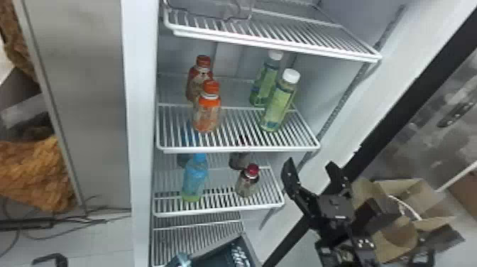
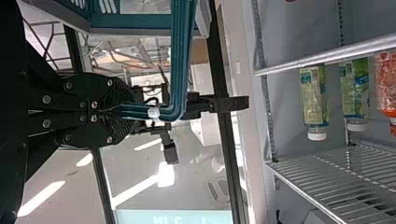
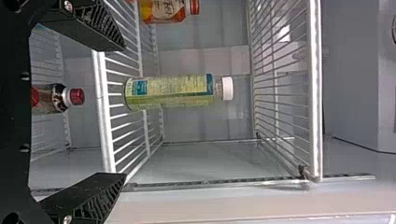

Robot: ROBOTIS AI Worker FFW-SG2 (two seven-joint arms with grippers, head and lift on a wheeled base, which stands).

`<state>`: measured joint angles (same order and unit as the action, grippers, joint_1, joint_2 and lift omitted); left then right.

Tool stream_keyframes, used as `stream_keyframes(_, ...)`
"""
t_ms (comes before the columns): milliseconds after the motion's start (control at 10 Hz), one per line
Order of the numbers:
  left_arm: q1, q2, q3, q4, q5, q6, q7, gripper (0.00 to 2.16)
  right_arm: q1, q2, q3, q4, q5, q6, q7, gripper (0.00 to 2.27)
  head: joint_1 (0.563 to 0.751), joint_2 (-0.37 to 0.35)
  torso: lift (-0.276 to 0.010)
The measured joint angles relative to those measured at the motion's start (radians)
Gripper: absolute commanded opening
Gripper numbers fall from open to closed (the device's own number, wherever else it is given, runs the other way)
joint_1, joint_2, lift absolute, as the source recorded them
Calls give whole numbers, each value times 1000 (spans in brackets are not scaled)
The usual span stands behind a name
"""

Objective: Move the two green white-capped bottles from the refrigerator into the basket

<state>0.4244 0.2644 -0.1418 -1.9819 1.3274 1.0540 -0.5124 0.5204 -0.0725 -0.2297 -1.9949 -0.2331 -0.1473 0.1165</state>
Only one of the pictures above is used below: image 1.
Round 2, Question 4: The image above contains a blue bottle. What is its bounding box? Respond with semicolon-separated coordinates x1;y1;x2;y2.
180;153;210;202

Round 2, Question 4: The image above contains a cardboard box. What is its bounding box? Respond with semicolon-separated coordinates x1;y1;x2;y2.
350;176;465;264

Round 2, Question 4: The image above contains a fridge door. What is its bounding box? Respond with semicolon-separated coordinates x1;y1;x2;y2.
262;8;477;267

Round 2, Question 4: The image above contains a white fridge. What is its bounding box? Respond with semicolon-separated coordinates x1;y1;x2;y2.
13;0;476;267

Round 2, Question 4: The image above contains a black cable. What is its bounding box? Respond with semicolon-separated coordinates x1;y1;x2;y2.
0;197;132;258

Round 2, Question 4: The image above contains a clear bottle with red cap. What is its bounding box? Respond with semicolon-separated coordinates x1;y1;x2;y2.
234;163;261;199

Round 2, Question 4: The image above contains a green bottle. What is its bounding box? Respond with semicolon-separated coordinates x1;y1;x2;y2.
259;67;302;133
248;49;285;108

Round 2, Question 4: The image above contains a brown woven basket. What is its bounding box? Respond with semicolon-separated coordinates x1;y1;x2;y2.
0;134;76;214
0;0;39;84

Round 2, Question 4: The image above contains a grey bottle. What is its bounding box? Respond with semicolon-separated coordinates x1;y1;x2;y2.
228;153;253;171

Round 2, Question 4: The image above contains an orange bottle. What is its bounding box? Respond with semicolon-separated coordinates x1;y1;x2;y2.
192;80;223;134

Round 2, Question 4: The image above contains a clear box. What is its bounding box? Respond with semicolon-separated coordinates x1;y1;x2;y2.
165;0;256;21

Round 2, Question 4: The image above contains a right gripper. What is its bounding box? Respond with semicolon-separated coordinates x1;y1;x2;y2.
280;156;359;243

